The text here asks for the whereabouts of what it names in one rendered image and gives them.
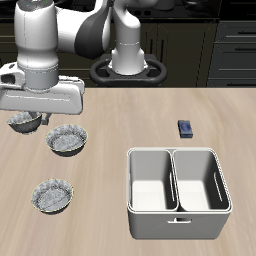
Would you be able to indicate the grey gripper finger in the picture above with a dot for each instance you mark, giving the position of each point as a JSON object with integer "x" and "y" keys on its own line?
{"x": 46, "y": 118}

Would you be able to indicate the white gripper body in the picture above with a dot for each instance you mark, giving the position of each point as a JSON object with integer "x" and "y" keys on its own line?
{"x": 40, "y": 101}

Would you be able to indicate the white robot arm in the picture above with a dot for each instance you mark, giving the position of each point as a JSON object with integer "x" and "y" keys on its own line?
{"x": 36, "y": 36}

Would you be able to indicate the small grey fluted bowl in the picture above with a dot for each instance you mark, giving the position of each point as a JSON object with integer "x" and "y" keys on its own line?
{"x": 23, "y": 125}

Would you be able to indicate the large grey fluted bowl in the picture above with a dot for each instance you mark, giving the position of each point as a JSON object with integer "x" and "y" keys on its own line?
{"x": 66, "y": 141}

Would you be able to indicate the medium grey fluted bowl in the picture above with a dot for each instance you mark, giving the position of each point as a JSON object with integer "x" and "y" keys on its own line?
{"x": 52, "y": 197}

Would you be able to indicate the small dark blue box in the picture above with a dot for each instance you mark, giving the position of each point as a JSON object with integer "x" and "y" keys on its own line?
{"x": 185, "y": 129}

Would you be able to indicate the white two-bin basket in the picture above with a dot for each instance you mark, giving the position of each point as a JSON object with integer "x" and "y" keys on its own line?
{"x": 178, "y": 220}

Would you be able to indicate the dark kitchen cupboards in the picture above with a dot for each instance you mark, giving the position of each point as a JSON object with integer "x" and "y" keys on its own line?
{"x": 230, "y": 50}

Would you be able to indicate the flat black base plate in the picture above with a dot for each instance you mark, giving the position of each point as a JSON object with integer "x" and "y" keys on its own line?
{"x": 156, "y": 71}

